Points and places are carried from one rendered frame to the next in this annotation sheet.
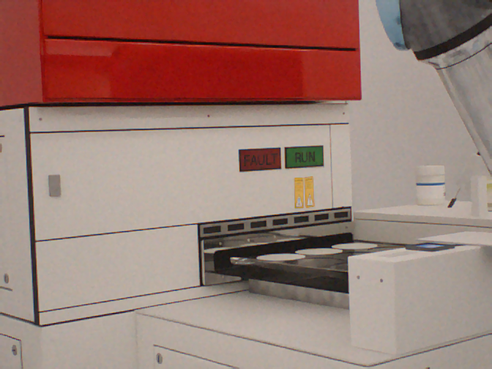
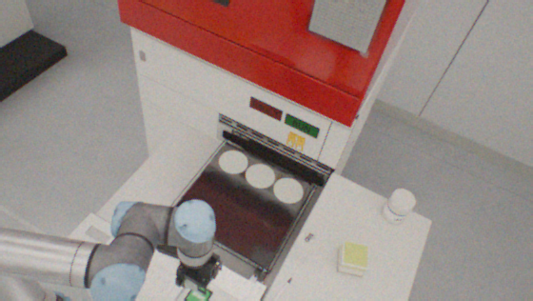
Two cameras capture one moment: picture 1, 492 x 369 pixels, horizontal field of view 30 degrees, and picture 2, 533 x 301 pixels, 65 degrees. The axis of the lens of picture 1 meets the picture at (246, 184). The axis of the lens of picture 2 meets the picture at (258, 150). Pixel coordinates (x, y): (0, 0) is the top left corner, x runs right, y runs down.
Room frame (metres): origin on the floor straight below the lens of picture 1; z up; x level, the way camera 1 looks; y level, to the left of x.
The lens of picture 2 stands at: (1.50, -0.86, 2.07)
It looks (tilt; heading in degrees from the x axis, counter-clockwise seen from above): 51 degrees down; 59
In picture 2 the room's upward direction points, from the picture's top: 11 degrees clockwise
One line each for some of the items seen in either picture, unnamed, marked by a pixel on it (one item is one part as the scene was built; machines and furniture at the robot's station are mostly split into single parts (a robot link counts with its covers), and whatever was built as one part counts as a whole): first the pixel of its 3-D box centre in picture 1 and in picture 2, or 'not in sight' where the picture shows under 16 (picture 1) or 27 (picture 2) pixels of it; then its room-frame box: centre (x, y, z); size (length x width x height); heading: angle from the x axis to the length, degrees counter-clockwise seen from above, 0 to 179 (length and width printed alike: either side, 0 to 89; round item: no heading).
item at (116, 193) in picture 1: (211, 200); (231, 108); (1.92, 0.07, 1.02); 0.82 x 0.03 x 0.40; 129
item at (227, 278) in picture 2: not in sight; (205, 271); (1.67, -0.40, 0.87); 0.36 x 0.08 x 0.03; 129
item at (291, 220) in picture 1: (279, 222); (273, 142); (2.03, -0.07, 0.96); 0.44 x 0.01 x 0.02; 129
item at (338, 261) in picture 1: (355, 256); (245, 198); (1.87, -0.22, 0.90); 0.34 x 0.34 x 0.01; 39
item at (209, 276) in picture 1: (282, 250); (269, 154); (2.02, -0.07, 0.89); 0.44 x 0.02 x 0.10; 129
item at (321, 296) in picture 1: (334, 298); not in sight; (1.75, -0.16, 0.84); 0.50 x 0.02 x 0.03; 39
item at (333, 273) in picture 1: (290, 267); (198, 174); (1.75, -0.08, 0.90); 0.37 x 0.01 x 0.01; 39
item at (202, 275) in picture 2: not in sight; (198, 264); (1.62, -0.49, 1.16); 0.09 x 0.08 x 0.12; 129
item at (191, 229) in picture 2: not in sight; (193, 228); (1.61, -0.48, 1.32); 0.09 x 0.08 x 0.11; 152
